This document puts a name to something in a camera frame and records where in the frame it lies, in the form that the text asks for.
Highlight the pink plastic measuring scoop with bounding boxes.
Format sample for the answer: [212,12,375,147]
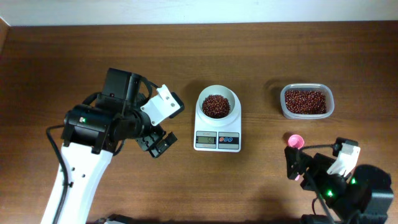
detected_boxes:
[287,134,305,180]

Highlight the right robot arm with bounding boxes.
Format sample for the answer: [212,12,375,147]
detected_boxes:
[284,146,394,223]

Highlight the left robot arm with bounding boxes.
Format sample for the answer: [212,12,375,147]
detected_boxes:
[41,68,184,223]

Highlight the white digital kitchen scale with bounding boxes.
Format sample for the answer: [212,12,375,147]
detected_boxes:
[193,90,242,152]

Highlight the clear plastic bean container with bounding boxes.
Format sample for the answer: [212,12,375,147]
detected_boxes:
[280,83,335,119]

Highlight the red beans in bowl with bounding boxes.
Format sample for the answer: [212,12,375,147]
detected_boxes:
[202,95,231,119]

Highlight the white round bowl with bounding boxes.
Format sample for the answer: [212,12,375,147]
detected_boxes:
[197,85,241,120]

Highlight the left black cable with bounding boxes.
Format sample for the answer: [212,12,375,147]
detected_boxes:
[45,124,70,224]

